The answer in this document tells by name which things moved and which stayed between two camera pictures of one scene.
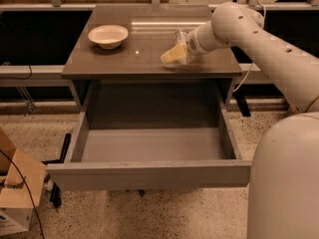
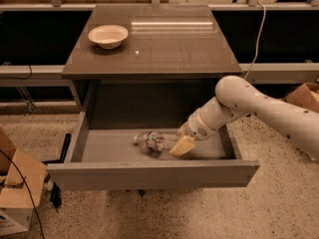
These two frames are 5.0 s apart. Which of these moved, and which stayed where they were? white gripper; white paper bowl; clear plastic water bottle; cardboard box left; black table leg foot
Moved: white gripper; clear plastic water bottle
Stayed: black table leg foot; white paper bowl; cardboard box left
